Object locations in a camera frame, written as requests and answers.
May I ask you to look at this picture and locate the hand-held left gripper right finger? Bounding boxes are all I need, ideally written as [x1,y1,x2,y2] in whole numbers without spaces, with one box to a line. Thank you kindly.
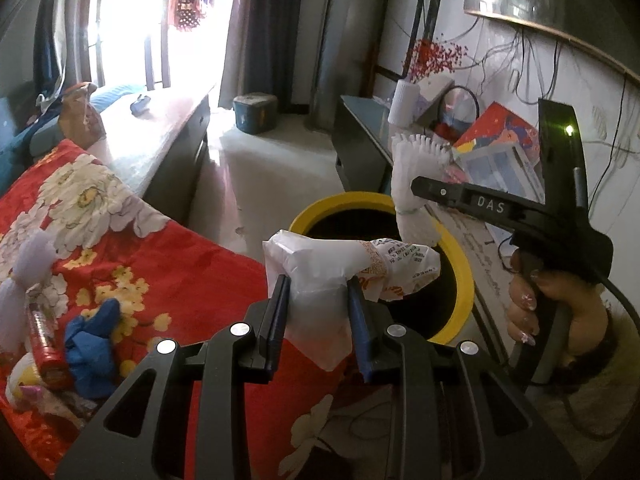
[346,277,581,480]

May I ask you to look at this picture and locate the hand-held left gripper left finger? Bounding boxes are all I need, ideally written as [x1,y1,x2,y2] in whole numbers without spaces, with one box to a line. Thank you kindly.
[55,274,292,480]

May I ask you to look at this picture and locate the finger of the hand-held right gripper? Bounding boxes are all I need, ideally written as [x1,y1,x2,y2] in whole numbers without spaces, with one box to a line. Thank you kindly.
[410,176,467,209]

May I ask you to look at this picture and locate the white foam fruit net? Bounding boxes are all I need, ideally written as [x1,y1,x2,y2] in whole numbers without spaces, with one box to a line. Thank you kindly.
[391,132,453,251]

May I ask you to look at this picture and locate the white plastic food bag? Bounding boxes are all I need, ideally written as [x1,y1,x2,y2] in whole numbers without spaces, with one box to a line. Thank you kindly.
[262,229,442,372]

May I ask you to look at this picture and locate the yellow rimmed bin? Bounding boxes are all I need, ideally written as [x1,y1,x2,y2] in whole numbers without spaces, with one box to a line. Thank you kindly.
[289,191,475,346]

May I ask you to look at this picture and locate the blue rubber glove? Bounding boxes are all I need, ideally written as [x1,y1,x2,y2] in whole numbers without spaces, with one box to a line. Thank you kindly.
[64,299,125,400]

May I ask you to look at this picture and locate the person's right forearm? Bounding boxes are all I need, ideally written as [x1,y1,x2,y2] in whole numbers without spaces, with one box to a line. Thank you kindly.
[550,310,640,480]

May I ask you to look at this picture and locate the person's right hand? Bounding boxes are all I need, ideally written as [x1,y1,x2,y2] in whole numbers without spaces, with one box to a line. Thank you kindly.
[506,249,613,360]

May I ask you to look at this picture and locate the grey blue box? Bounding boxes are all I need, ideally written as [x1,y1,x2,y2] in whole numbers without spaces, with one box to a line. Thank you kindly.
[457,142,543,201]

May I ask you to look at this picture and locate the dark cabinet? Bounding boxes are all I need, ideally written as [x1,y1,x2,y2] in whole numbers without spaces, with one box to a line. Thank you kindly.
[334,94,401,201]

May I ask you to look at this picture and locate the red printed box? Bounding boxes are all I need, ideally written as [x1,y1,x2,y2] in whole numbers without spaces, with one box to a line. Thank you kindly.
[452,101,541,161]

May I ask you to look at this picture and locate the white ribbed vase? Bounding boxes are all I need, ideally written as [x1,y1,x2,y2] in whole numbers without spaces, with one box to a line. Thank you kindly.
[387,80,420,128]

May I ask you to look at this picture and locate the pale tissue box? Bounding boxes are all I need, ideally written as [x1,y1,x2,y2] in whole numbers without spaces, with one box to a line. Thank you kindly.
[415,76,456,126]

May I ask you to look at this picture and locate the red floral blanket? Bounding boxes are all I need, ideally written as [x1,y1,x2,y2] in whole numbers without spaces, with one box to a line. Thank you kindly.
[0,139,401,480]

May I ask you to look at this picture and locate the teal storage box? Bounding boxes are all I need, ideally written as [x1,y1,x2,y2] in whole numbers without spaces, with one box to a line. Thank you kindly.
[233,92,279,136]

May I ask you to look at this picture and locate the wooden coffee table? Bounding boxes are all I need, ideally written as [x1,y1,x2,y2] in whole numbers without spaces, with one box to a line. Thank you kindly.
[90,82,216,221]

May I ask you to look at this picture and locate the red tube wrapper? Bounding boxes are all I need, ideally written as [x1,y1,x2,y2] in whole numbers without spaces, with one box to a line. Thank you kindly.
[27,310,73,391]

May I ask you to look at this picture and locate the dark purple curtain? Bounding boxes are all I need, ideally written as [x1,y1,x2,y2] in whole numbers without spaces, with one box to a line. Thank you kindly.
[220,0,328,116]

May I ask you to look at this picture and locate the purple foam net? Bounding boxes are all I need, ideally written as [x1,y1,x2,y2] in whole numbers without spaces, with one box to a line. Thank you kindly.
[0,232,71,341]

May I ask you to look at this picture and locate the yellow white snack packet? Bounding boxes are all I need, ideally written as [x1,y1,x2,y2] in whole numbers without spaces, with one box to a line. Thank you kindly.
[5,352,96,431]

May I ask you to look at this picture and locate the brown paper bag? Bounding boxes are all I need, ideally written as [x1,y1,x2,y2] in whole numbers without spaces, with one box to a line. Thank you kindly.
[57,81,107,151]

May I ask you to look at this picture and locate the blue sofa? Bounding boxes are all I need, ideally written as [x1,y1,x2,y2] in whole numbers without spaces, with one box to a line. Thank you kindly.
[0,85,66,171]

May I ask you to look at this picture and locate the dark blue curtain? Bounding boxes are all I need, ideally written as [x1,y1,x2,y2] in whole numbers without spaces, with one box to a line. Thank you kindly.
[30,0,71,106]

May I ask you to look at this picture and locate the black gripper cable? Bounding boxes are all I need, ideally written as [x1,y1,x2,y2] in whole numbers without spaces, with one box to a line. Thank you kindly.
[560,260,640,441]

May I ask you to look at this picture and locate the wall cables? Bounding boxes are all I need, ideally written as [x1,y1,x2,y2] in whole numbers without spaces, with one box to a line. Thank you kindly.
[470,25,640,211]

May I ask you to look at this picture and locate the black wall frame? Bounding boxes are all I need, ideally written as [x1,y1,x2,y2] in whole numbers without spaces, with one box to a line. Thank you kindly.
[385,0,446,91]

